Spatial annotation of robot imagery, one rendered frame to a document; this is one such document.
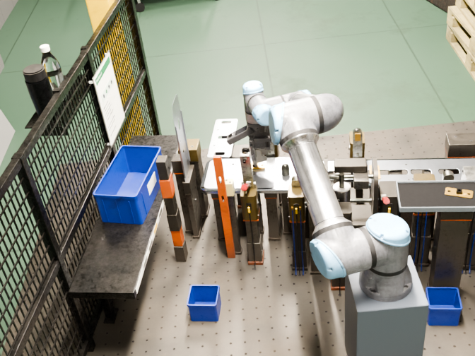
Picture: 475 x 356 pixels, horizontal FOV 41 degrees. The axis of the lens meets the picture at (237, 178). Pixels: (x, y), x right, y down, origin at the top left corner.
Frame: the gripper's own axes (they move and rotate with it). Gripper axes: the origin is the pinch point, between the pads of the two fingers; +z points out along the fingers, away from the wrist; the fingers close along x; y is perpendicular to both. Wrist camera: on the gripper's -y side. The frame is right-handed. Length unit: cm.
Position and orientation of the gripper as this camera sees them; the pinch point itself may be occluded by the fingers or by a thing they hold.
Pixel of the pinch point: (254, 162)
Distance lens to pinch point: 252.4
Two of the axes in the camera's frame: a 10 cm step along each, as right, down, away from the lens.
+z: 1.0, 7.9, 6.0
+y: 9.9, -0.1, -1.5
